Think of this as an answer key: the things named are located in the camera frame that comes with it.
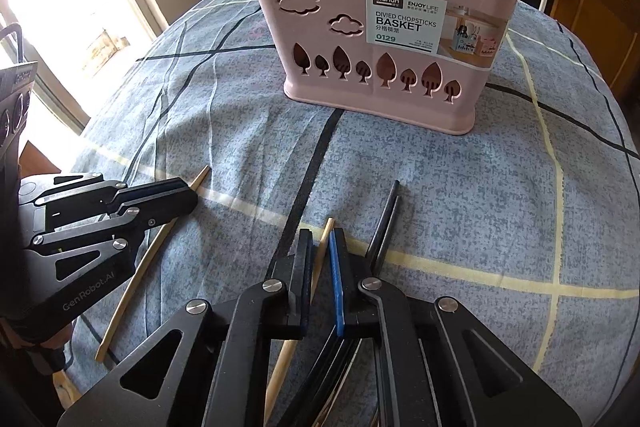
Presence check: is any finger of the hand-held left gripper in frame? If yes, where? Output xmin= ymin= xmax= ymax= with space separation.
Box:
xmin=25 ymin=190 xmax=199 ymax=281
xmin=35 ymin=174 xmax=195 ymax=221

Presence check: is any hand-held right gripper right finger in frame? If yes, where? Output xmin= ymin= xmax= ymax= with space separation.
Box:
xmin=329 ymin=227 xmax=583 ymax=427

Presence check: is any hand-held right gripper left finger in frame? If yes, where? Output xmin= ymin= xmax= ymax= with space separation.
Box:
xmin=57 ymin=228 xmax=315 ymax=427

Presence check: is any brown wooden chopstick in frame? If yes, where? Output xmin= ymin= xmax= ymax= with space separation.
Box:
xmin=95 ymin=166 xmax=211 ymax=363

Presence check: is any pink plastic chopstick basket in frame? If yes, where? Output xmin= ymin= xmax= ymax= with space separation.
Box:
xmin=241 ymin=0 xmax=526 ymax=138

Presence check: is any person's left hand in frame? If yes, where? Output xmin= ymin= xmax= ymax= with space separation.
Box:
xmin=0 ymin=319 xmax=71 ymax=370

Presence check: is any blue checked tablecloth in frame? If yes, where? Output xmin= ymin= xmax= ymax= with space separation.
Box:
xmin=65 ymin=0 xmax=640 ymax=427

